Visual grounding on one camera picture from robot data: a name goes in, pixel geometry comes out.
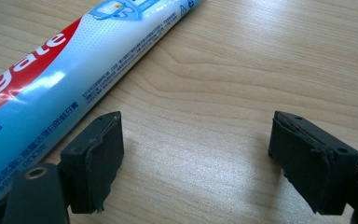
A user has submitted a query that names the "white blue red toothpaste tube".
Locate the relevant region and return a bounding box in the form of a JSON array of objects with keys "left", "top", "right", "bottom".
[{"left": 0, "top": 0, "right": 203, "bottom": 209}]

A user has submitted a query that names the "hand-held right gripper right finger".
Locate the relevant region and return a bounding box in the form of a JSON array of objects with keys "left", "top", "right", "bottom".
[{"left": 268, "top": 110, "right": 358, "bottom": 217}]

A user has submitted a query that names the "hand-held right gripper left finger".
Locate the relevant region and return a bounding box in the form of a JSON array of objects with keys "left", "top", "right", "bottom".
[{"left": 60, "top": 110, "right": 125, "bottom": 215}]

